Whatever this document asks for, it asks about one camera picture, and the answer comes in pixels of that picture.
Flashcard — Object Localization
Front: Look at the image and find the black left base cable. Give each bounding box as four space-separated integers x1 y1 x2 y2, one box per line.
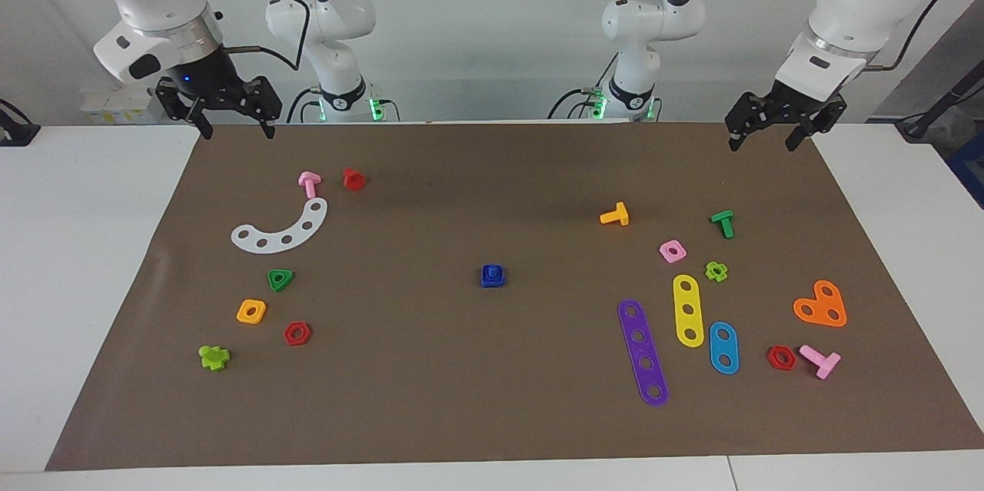
547 53 620 121

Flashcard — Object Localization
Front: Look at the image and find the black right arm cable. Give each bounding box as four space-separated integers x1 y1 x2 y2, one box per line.
223 0 312 73

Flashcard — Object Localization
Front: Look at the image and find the blue crate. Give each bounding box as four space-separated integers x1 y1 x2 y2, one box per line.
947 134 984 209

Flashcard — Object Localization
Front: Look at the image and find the purple four-hole plate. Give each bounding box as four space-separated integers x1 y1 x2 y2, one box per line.
617 299 670 407

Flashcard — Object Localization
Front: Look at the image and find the large pink plastic screw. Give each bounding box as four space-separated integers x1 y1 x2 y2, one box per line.
799 344 842 380

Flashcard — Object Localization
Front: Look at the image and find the black stand pole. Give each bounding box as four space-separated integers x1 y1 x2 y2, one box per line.
896 61 984 142

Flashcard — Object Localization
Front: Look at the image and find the white cardboard box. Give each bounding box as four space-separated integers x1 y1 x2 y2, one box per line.
81 86 166 125

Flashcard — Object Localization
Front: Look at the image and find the black clamp device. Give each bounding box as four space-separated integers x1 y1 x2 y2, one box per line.
0 99 41 148

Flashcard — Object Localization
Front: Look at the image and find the black base cable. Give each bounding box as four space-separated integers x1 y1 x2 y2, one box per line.
547 53 620 121
286 88 321 124

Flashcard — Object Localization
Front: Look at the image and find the white curved five-hole plate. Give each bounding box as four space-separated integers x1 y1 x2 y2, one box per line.
231 197 329 254

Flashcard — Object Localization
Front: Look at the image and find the brown table mat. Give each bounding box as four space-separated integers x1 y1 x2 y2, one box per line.
45 121 984 473

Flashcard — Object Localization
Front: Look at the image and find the black right base cable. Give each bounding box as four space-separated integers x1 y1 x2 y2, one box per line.
286 88 321 124

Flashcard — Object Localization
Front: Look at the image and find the blue two-hole plate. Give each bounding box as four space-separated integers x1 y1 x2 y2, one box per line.
709 321 740 376

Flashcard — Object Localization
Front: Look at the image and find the yellow three-hole plate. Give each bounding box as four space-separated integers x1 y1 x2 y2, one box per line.
673 274 705 348

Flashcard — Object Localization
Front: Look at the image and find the orange heart three-hole plate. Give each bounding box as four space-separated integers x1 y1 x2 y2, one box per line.
793 280 848 328

